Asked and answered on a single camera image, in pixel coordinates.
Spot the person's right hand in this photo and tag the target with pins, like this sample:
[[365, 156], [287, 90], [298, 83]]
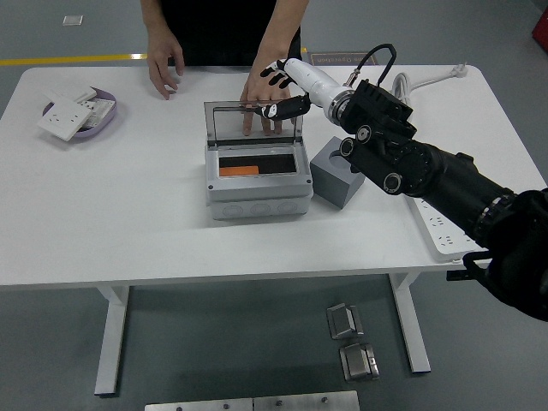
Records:
[[164, 53]]

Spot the white and black robot right hand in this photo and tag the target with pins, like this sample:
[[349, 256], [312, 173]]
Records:
[[314, 83]]

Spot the person's left hand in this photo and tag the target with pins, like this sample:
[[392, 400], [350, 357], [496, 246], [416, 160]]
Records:
[[259, 94]]

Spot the orange cylinder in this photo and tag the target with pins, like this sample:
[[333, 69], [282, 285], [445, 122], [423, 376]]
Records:
[[240, 171]]

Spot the grey junction box clear lid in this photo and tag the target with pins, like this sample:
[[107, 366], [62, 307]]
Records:
[[257, 194]]

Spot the person's right forearm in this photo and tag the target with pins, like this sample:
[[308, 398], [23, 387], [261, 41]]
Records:
[[154, 17]]

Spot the person's left forearm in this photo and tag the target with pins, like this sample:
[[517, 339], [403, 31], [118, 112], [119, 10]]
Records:
[[278, 34]]

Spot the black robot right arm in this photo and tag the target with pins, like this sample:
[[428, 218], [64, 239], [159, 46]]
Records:
[[449, 175]]

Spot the grey cube with round hole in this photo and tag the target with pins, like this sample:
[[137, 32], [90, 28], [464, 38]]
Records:
[[331, 184]]

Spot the person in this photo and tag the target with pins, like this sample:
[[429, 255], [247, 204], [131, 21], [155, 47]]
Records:
[[222, 30]]

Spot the purple oval tray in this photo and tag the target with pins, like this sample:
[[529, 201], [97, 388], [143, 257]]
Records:
[[105, 124]]

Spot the small square floor plate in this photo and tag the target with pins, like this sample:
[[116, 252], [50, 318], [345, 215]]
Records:
[[73, 20]]

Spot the slim white socket panel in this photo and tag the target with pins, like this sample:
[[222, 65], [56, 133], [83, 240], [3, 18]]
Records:
[[68, 92]]

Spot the large white socket panel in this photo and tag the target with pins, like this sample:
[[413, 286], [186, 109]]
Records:
[[64, 120]]

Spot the white power strip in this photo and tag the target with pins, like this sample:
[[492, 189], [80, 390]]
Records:
[[441, 240]]

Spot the red object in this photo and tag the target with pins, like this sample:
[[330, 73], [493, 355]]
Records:
[[541, 27]]

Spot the black table control panel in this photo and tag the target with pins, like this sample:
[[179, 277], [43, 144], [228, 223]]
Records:
[[454, 275]]

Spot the white table leg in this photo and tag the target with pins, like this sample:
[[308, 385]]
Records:
[[411, 325], [112, 334]]

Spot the printed white switch panel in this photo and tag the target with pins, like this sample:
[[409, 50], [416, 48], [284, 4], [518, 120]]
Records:
[[100, 109]]

